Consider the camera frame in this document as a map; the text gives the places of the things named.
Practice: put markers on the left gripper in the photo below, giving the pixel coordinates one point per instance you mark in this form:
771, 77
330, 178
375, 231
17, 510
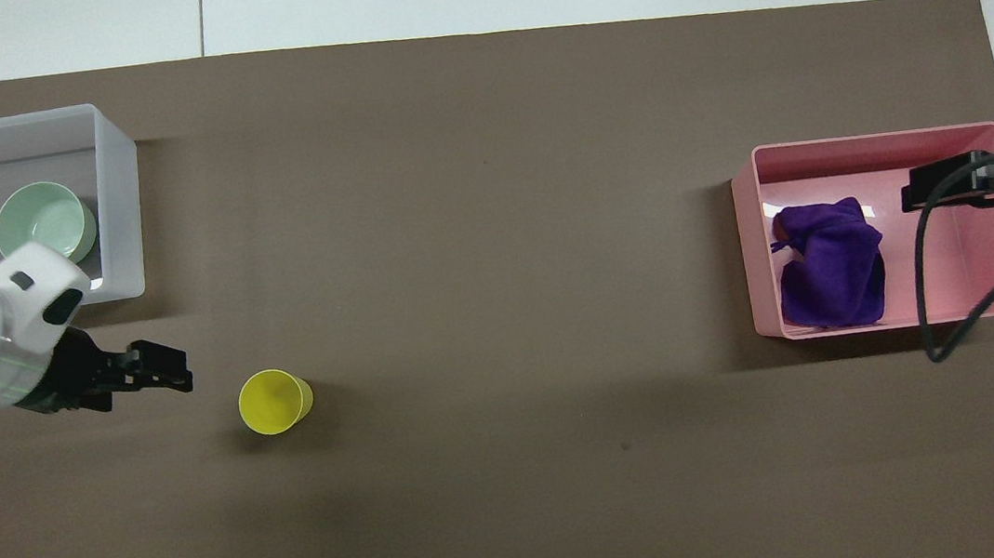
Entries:
73, 374

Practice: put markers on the pink plastic box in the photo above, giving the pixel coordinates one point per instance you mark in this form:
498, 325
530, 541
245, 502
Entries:
972, 262

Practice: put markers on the white translucent plastic box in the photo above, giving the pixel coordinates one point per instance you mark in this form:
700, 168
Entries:
115, 173

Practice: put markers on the pale green bowl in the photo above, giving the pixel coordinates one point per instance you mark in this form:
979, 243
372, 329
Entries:
41, 220

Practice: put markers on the yellow plastic cup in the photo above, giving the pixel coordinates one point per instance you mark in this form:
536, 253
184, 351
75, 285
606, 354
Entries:
270, 401

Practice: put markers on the purple cloth pouch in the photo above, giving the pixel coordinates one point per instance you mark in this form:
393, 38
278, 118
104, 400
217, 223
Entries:
832, 264

